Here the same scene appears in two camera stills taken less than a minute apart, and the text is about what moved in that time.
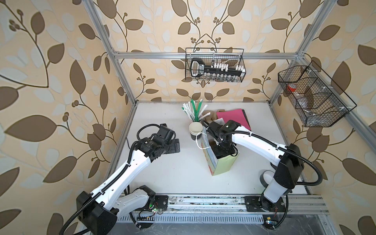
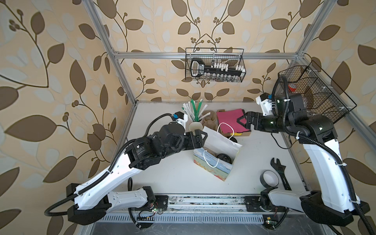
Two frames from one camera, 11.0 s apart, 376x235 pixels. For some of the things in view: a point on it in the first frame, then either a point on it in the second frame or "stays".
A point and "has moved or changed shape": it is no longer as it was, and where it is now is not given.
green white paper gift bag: [217, 166] has moved or changed shape
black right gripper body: [223, 151] to [267, 123]
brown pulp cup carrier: [213, 116] stays
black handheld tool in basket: [198, 69] stays
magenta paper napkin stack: [237, 115] stays
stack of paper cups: [195, 128] stays
